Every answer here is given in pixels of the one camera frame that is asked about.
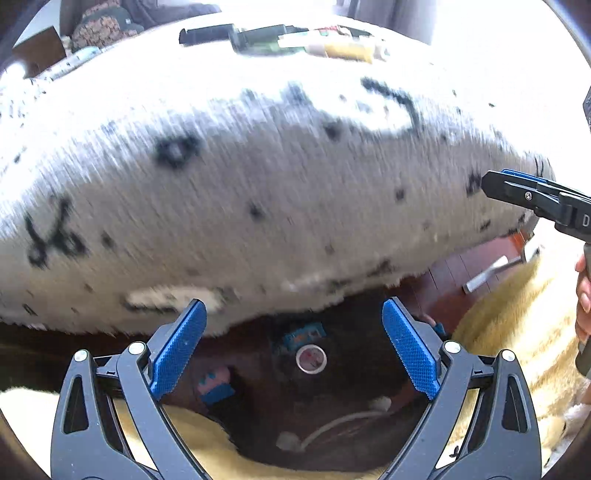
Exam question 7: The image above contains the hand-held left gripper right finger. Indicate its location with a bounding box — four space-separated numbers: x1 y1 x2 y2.
379 298 542 480

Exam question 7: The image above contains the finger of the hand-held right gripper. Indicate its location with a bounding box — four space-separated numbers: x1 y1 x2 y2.
502 168 557 186
480 171 591 241

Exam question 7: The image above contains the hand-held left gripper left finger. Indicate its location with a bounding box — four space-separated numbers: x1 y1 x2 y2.
50 299 213 480

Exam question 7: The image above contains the pink and blue packet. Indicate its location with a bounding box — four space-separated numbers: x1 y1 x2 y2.
196 367 236 407

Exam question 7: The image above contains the blue snack packet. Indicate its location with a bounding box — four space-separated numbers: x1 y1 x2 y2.
283 323 326 352

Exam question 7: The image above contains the person's right hand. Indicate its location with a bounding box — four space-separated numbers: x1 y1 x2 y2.
575 254 591 343

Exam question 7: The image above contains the yellow fluffy rug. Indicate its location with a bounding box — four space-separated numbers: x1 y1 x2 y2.
0 249 591 480

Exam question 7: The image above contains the white flat tool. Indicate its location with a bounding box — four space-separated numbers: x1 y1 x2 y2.
464 249 541 294

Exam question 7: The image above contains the white black-speckled blanket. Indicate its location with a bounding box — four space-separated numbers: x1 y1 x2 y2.
0 23 555 335

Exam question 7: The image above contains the yellow packet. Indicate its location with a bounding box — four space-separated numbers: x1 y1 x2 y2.
323 41 376 64

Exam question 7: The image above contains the brown cardboard box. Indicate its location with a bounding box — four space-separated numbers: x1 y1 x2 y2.
11 25 66 78

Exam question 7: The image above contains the dark patterned cap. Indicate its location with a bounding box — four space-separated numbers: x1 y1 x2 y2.
69 6 145 51

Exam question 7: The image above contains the white charger cable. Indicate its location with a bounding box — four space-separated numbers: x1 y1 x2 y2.
276 396 393 450

